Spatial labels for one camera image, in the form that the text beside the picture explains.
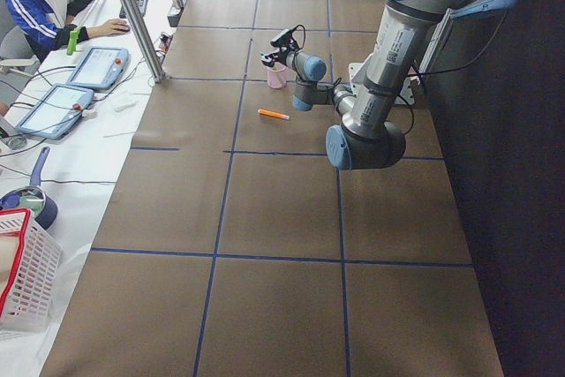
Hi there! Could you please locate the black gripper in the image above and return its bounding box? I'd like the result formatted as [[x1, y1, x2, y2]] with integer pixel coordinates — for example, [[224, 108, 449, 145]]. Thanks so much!
[[260, 48, 297, 69]]

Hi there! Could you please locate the orange highlighter pen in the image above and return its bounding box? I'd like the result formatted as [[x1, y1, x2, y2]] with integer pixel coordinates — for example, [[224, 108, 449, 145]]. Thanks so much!
[[257, 109, 290, 121]]

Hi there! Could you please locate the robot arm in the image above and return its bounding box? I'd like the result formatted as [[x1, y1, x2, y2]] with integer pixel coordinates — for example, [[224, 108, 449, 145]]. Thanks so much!
[[261, 0, 517, 170]]

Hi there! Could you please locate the pink mesh pen holder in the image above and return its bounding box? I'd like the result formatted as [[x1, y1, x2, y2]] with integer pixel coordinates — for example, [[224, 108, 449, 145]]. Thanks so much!
[[266, 64, 287, 89]]

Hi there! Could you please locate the far teach pendant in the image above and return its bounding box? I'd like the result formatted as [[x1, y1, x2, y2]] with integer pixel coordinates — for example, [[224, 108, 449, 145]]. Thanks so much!
[[66, 46, 130, 89]]

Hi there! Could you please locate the teach pendant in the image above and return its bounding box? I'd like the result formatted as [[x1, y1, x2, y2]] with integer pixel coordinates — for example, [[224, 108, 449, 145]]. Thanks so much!
[[15, 84, 94, 139], [66, 46, 130, 89]]

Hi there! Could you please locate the near teach pendant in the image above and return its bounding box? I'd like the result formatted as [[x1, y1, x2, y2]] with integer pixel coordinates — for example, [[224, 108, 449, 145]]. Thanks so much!
[[15, 84, 94, 139]]

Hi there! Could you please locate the person in blue jacket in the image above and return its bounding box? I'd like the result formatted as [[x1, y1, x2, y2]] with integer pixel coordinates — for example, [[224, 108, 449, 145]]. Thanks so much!
[[4, 0, 130, 61]]

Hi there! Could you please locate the blue saucepan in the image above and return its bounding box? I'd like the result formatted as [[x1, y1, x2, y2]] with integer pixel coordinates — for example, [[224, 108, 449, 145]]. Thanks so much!
[[1, 147, 58, 230]]

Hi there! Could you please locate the white red plastic basket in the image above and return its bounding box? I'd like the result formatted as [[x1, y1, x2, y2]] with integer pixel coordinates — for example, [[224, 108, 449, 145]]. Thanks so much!
[[1, 208, 62, 336]]

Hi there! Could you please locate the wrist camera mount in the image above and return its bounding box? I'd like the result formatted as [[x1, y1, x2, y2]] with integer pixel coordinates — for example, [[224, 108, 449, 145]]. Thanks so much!
[[269, 26, 301, 51]]

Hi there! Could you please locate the black camera cable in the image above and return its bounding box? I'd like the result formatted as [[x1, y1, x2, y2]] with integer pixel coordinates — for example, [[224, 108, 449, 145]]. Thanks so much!
[[289, 23, 343, 100]]

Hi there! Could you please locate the aluminium frame post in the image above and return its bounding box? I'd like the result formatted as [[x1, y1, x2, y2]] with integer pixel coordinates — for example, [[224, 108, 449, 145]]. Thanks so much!
[[120, 0, 166, 83]]

